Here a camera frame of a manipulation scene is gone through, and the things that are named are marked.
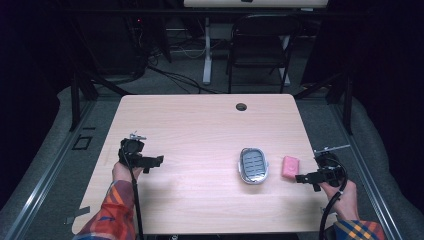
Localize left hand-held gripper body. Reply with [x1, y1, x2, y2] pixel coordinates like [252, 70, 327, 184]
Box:
[117, 131, 158, 169]

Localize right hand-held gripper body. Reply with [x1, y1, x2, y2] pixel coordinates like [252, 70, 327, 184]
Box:
[313, 144, 349, 188]

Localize pink soap bar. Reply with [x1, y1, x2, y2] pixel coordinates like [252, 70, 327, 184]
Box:
[281, 155, 301, 181]

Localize grey oval soap dish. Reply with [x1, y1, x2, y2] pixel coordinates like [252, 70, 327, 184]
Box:
[237, 146, 270, 186]

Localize person's left hand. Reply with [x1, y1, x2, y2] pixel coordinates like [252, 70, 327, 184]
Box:
[111, 161, 144, 184]

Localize black metal stand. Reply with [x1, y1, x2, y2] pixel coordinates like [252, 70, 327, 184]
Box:
[292, 66, 356, 136]
[66, 63, 132, 133]

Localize grey tape strip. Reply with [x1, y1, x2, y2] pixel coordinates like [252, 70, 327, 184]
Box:
[63, 205, 92, 226]

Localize white table leg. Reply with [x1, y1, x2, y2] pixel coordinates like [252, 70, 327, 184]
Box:
[201, 16, 214, 86]

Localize black folding chair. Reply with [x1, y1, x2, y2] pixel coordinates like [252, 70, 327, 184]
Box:
[225, 13, 303, 95]

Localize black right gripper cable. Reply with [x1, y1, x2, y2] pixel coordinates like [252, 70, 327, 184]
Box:
[317, 155, 350, 240]

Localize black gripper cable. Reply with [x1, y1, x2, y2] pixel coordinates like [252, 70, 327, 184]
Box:
[120, 146, 146, 240]
[317, 155, 350, 240]

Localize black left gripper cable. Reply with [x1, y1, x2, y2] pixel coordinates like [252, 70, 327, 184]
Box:
[120, 146, 146, 240]

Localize aluminium floor rail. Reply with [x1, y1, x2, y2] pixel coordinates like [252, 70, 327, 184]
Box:
[2, 99, 98, 240]
[328, 99, 405, 240]

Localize black floor cables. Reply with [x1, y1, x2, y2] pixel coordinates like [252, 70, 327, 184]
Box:
[133, 19, 228, 96]

